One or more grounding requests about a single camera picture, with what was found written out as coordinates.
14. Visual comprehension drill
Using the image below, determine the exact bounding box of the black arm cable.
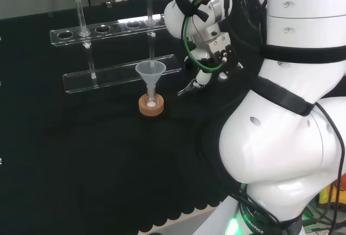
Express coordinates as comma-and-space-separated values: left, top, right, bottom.
313, 102, 346, 229

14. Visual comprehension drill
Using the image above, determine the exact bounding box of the cork ring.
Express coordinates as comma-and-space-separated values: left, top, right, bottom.
138, 94, 165, 117

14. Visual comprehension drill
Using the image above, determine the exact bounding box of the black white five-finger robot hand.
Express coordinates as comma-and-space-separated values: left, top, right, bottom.
186, 31, 244, 89

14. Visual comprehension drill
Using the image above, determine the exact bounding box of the translucent plastic funnel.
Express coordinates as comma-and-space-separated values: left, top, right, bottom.
135, 60, 167, 95

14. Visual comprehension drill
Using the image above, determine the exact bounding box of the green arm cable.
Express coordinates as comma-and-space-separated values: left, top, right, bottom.
181, 0, 231, 73

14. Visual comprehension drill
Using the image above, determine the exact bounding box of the small round-bottom glass flask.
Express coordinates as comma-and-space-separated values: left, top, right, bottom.
144, 88, 159, 109

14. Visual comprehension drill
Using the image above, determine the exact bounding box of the yellow stop button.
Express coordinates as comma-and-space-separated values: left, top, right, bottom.
318, 172, 346, 207

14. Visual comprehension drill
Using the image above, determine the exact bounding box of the clear acrylic funnel stand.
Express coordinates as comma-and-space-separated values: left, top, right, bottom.
49, 0, 183, 95

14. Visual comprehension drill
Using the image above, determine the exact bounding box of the black bench cloth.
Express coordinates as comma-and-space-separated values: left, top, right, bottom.
0, 1, 260, 235

